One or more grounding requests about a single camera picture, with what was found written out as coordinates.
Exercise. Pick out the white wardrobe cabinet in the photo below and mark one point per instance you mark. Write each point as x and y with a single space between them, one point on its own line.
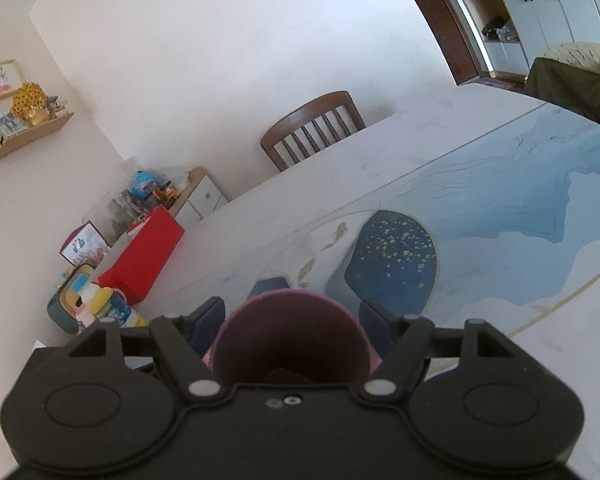
555 10

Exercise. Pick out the dark teal bag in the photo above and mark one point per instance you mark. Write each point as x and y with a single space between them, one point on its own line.
60 310

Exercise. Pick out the small photo frame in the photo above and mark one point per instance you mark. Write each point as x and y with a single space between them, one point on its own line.
6 124

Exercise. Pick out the blue round toy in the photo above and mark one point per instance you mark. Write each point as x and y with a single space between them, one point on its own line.
146 183

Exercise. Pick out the white wooden side cabinet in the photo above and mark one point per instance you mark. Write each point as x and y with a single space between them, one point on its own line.
205 197

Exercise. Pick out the white bottle with yellow cap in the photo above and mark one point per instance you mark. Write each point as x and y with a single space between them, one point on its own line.
112 307

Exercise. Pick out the brown wooden chair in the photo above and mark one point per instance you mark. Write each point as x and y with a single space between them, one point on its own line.
307 125

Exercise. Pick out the pink printed gift box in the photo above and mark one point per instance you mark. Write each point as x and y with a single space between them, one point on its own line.
82 247

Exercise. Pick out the red box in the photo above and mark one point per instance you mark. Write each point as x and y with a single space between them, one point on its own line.
142 255

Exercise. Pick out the blue white printed table mat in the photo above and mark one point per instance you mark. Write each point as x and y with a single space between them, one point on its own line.
505 200

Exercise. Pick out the olive cloth covered chair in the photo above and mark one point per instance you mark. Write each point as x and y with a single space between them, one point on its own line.
575 80

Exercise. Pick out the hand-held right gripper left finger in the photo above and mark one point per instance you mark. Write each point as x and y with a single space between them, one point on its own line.
207 327

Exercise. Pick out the dark brown door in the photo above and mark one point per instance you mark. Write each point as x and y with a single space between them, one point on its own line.
442 20

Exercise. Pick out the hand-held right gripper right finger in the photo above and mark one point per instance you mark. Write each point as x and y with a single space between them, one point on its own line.
376 327

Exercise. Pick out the wooden wall shelf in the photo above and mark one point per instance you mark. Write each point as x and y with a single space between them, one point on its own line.
32 135

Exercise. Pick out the golden flower ornament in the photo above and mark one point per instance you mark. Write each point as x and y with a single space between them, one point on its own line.
30 102

